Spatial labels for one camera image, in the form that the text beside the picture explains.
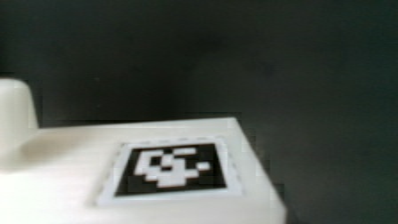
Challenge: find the white drawer tray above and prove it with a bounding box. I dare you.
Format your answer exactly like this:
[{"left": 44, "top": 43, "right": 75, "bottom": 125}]
[{"left": 0, "top": 78, "right": 288, "bottom": 224}]

